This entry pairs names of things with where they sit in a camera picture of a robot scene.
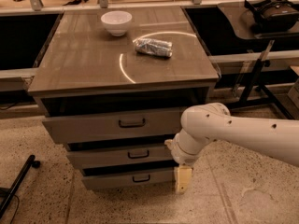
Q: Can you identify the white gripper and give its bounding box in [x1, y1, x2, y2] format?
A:
[164, 129, 215, 194]

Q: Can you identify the white bowl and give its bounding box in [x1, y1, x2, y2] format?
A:
[101, 10, 133, 36]

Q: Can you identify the dark side table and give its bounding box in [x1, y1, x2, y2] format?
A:
[208, 1, 299, 141]

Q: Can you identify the grey drawer cabinet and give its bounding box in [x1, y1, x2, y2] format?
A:
[29, 7, 219, 177]

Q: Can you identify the silver foil snack bag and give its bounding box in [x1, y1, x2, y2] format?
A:
[135, 38, 173, 58]

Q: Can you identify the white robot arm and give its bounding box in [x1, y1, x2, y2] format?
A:
[164, 103, 299, 194]

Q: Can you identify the black stand leg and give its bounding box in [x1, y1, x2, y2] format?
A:
[0, 155, 40, 218]

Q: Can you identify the grey drawer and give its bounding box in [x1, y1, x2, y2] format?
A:
[82, 167, 174, 190]
[66, 144, 172, 169]
[43, 107, 184, 144]

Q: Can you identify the grey top drawer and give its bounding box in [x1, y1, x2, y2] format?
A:
[43, 107, 184, 144]

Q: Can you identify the grey bottom drawer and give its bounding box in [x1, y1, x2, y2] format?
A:
[82, 167, 174, 190]

